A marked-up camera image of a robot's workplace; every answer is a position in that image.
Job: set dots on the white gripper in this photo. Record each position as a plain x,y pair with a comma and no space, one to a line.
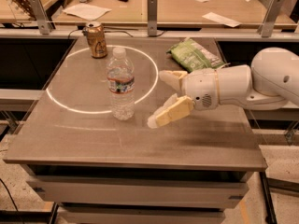
200,88

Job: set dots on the clear plastic water bottle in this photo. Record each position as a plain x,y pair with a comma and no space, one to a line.
121,84

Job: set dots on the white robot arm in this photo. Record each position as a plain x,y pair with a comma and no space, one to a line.
270,82

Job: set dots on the green snack bag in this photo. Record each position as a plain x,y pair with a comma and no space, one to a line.
192,56

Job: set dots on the white paper slip right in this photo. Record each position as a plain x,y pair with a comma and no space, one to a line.
221,20

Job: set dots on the gold soda can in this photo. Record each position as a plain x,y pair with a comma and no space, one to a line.
95,35

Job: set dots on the white paper sheet left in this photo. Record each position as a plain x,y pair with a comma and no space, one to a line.
87,12

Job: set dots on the white drawer cabinet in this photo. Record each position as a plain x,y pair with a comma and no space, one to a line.
111,200

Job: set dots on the middle metal bracket post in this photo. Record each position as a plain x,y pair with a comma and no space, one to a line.
152,8

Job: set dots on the metal bracket post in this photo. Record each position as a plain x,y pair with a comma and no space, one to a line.
152,8
43,22
266,28

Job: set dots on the right metal bracket post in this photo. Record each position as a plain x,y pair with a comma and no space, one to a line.
266,28

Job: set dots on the left metal bracket post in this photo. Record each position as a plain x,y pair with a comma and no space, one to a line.
43,22

